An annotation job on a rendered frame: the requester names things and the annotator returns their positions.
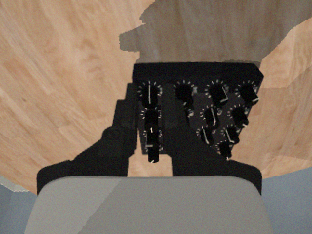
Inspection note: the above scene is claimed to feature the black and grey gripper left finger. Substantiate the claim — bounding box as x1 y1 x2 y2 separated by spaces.
37 83 139 197

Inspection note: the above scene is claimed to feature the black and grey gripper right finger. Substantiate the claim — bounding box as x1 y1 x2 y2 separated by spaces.
161 83 262 196

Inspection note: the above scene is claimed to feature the black knob box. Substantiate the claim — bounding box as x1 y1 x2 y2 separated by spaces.
132 62 264 163

